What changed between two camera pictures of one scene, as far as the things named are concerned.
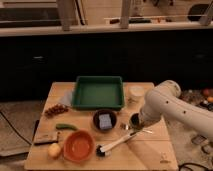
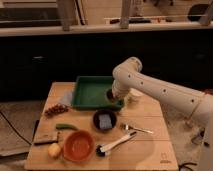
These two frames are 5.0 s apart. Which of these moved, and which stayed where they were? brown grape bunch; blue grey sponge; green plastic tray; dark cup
Moved: dark cup
Stayed: blue grey sponge; green plastic tray; brown grape bunch
